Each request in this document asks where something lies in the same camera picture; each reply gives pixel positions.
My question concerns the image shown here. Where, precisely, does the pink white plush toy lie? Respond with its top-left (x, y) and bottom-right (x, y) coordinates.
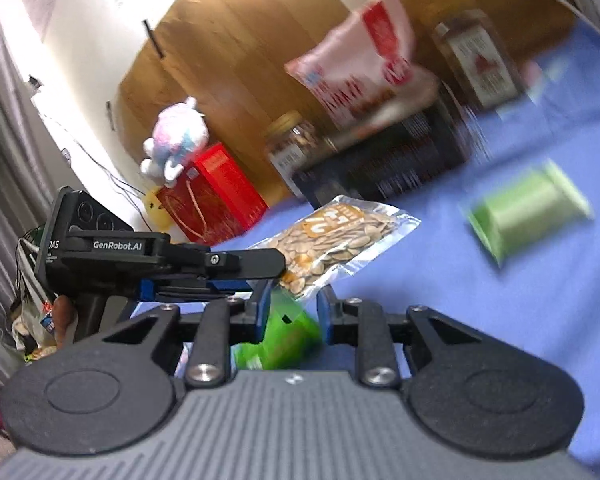
top-left (140, 96), bottom-right (209, 188)

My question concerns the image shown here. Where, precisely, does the yellow duck plush toy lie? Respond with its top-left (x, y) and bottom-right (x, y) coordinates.
top-left (143, 186), bottom-right (173, 233)

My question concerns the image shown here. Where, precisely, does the person's left hand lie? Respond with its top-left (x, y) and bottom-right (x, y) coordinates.
top-left (52, 295), bottom-right (78, 349)

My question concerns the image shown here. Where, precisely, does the pumpkin seed clear bag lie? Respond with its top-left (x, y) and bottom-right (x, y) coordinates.
top-left (254, 195), bottom-right (420, 302)

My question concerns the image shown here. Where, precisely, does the blue patterned tablecloth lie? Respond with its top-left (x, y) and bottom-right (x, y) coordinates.
top-left (130, 19), bottom-right (600, 476)

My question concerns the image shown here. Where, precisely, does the green pea snack bag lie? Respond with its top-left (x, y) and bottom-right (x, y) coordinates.
top-left (234, 288), bottom-right (322, 370)

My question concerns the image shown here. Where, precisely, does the light green snack packet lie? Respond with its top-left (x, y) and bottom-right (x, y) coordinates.
top-left (467, 160), bottom-right (594, 266)

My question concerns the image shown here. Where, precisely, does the left nut jar gold lid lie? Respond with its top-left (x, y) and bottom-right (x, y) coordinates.
top-left (263, 109), bottom-right (326, 201)

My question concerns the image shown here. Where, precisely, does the red gift box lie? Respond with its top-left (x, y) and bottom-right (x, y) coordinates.
top-left (157, 142), bottom-right (268, 246)

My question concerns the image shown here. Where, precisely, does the pink twisted snack bag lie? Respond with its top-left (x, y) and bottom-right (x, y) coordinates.
top-left (285, 0), bottom-right (438, 129)

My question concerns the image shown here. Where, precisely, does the dark wool print box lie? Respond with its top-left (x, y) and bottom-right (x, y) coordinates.
top-left (292, 82), bottom-right (474, 208)

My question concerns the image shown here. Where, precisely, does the wooden board backdrop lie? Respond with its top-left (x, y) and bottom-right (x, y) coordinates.
top-left (114, 0), bottom-right (574, 204)

